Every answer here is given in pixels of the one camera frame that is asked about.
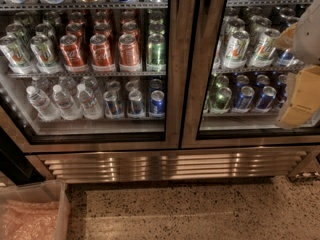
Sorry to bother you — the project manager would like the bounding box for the right fridge left 7up can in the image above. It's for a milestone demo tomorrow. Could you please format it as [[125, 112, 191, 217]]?
[[222, 30, 250, 69]]

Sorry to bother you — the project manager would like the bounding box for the glass fridge door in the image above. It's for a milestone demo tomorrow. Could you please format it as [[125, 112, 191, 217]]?
[[182, 0, 320, 148], [0, 0, 195, 154]]

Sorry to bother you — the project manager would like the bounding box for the front left red cola can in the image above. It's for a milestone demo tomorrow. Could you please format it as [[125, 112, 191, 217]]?
[[60, 34, 88, 73]]

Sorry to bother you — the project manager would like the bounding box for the left energy drink can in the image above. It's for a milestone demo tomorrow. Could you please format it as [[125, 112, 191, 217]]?
[[103, 91, 124, 119]]

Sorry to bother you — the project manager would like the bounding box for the front right red cola can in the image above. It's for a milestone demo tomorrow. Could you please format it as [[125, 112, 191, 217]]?
[[118, 34, 141, 72]]

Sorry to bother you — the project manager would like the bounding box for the blue energy drink can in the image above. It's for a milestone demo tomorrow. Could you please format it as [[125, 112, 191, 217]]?
[[150, 90, 165, 117]]

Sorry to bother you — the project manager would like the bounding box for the front green soda can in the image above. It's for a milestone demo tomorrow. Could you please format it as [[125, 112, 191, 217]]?
[[146, 34, 166, 71]]

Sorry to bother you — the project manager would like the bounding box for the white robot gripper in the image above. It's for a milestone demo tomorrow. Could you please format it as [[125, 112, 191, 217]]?
[[274, 0, 320, 129]]

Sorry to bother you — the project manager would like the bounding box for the front left 7up can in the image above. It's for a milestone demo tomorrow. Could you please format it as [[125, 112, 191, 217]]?
[[0, 35, 34, 75]]

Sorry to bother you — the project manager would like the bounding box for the water bottle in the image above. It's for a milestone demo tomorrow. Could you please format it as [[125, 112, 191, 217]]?
[[77, 84, 102, 120], [53, 85, 82, 121], [26, 86, 60, 121]]

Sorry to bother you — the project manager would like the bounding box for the middle energy drink can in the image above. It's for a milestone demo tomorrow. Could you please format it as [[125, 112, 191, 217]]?
[[128, 90, 145, 118]]

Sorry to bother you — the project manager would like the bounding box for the clear plastic storage bin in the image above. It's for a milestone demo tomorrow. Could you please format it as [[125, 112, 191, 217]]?
[[0, 180, 71, 240]]

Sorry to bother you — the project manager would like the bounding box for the pink bubble wrap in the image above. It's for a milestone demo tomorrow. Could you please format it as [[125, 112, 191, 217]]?
[[0, 200, 59, 240]]

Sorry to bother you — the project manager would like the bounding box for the right water bottle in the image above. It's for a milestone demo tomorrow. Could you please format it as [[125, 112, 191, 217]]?
[[77, 84, 102, 120]]

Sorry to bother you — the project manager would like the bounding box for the right fridge green can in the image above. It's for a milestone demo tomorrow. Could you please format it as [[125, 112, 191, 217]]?
[[210, 87, 232, 113]]

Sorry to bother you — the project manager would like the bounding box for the middle water bottle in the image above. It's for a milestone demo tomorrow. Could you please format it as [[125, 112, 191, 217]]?
[[53, 85, 82, 121]]

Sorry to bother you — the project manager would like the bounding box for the front middle red cola can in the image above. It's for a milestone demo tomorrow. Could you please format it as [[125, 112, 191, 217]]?
[[89, 34, 115, 72]]

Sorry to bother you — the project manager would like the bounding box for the right fridge silver blue can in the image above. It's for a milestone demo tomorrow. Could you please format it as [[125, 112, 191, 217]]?
[[275, 49, 296, 67]]

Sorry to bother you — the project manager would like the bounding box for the red cola can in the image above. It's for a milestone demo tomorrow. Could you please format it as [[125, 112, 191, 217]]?
[[89, 34, 115, 72], [60, 34, 88, 73], [118, 34, 141, 72]]

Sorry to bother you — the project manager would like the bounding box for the left water bottle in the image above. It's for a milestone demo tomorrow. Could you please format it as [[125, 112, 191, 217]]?
[[26, 86, 60, 121]]

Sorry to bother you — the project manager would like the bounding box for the steel fridge bottom grille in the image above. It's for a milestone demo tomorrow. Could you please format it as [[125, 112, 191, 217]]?
[[27, 145, 319, 184]]

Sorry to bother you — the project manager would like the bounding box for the fridge 7up can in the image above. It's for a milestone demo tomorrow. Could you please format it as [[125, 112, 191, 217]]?
[[222, 30, 250, 69], [248, 28, 280, 68]]

